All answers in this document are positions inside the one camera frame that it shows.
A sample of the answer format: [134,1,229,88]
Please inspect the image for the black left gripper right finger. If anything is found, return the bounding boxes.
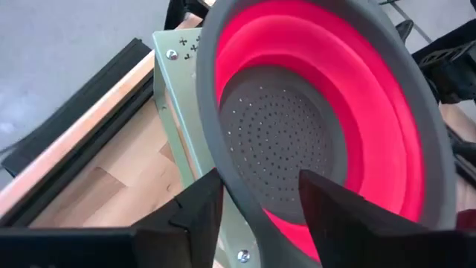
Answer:
[299,169,457,268]

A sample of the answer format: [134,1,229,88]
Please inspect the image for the red colander with grey rim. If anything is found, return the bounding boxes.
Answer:
[196,0,457,268]

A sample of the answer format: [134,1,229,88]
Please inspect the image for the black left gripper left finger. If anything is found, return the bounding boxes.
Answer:
[132,167,225,268]

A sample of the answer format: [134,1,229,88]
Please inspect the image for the green perforated metal shelf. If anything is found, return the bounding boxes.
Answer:
[152,28,261,268]

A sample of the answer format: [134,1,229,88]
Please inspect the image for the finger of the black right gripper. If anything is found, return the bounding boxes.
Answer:
[394,19,415,42]

